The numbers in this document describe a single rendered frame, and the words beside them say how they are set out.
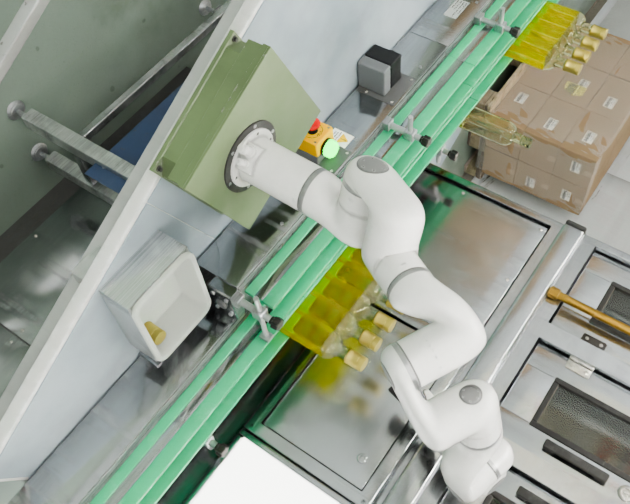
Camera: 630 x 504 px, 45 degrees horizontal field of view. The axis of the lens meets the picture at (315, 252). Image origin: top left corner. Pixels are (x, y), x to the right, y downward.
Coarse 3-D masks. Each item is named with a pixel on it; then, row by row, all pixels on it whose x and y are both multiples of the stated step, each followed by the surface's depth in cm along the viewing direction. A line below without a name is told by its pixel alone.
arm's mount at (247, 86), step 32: (224, 64) 142; (256, 64) 139; (192, 96) 142; (224, 96) 140; (256, 96) 143; (288, 96) 153; (192, 128) 141; (224, 128) 139; (256, 128) 148; (288, 128) 159; (160, 160) 142; (192, 160) 139; (224, 160) 144; (192, 192) 141; (224, 192) 150; (256, 192) 161
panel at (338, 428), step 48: (384, 336) 187; (288, 384) 181; (336, 384) 181; (384, 384) 180; (432, 384) 179; (240, 432) 175; (288, 432) 175; (336, 432) 174; (384, 432) 173; (336, 480) 167; (384, 480) 166
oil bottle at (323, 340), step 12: (300, 312) 175; (288, 324) 173; (300, 324) 173; (312, 324) 173; (324, 324) 173; (288, 336) 177; (300, 336) 172; (312, 336) 171; (324, 336) 171; (336, 336) 171; (312, 348) 173; (324, 348) 170; (336, 348) 170
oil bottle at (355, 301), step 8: (320, 280) 179; (328, 280) 179; (336, 280) 179; (320, 288) 178; (328, 288) 178; (336, 288) 178; (344, 288) 177; (352, 288) 177; (328, 296) 177; (336, 296) 176; (344, 296) 176; (352, 296) 176; (360, 296) 176; (344, 304) 175; (352, 304) 175; (360, 304) 175; (368, 304) 176; (352, 312) 175; (360, 312) 175; (360, 320) 177
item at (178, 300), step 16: (192, 256) 151; (176, 272) 160; (192, 272) 156; (160, 288) 160; (176, 288) 165; (192, 288) 163; (144, 304) 157; (160, 304) 163; (176, 304) 166; (192, 304) 166; (208, 304) 165; (144, 320) 160; (160, 320) 164; (176, 320) 164; (192, 320) 164; (144, 336) 150; (176, 336) 162; (160, 352) 160
